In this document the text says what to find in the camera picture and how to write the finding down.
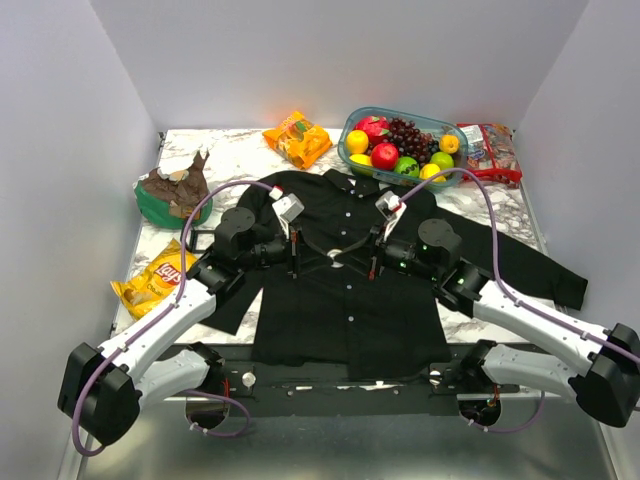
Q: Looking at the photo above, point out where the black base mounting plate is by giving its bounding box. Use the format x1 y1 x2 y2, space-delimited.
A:
102 342 551 418

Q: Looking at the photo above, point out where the small yellow lemon front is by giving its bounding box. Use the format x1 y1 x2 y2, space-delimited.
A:
349 154 372 167

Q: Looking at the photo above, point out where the teal plastic fruit container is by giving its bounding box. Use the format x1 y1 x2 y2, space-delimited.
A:
337 107 468 187

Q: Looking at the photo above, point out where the green apple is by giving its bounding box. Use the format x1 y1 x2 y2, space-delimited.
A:
430 151 455 171

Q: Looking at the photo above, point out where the green brown crumpled bag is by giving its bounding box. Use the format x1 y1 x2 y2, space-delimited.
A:
133 150 210 230

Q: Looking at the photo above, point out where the yellow lemon front right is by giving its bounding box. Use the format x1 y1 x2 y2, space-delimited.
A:
419 163 447 184

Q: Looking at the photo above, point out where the yellow Lays chips bag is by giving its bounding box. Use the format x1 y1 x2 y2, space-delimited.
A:
111 239 183 321

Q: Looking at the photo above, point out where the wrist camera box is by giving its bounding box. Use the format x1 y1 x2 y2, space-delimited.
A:
272 193 304 227
375 191 407 240

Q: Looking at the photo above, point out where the orange snack packet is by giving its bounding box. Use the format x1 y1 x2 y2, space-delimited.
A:
263 111 332 170

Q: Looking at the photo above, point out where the red apple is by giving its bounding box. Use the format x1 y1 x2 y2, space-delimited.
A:
370 143 399 171

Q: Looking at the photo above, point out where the black button-up shirt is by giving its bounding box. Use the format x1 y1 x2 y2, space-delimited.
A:
209 169 588 380

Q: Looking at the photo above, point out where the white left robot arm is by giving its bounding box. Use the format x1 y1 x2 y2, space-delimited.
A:
57 197 338 457

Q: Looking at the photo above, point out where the red candy bag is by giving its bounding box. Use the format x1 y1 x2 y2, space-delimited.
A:
457 123 522 188

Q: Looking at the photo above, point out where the yellow lemon left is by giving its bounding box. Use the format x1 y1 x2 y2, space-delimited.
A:
344 129 369 154

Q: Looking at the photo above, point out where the black brooch display case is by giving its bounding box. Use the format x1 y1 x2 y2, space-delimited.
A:
186 228 214 255

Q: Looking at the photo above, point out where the dark red grape bunch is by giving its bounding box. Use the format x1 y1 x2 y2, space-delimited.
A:
387 117 439 166

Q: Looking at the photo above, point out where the red dragon fruit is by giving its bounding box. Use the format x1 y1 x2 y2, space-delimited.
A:
354 115 390 146

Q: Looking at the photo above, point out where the yellow-orange peach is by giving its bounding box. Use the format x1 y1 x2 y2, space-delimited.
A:
439 134 460 155

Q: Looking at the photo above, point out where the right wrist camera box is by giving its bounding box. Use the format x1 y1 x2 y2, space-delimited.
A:
375 191 407 240

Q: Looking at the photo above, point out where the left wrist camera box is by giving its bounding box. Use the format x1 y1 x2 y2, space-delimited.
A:
272 193 304 227

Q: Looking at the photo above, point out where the aluminium rail frame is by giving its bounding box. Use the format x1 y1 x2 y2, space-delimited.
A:
57 357 626 480

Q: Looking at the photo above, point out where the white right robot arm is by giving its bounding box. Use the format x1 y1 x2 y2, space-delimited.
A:
329 219 639 428

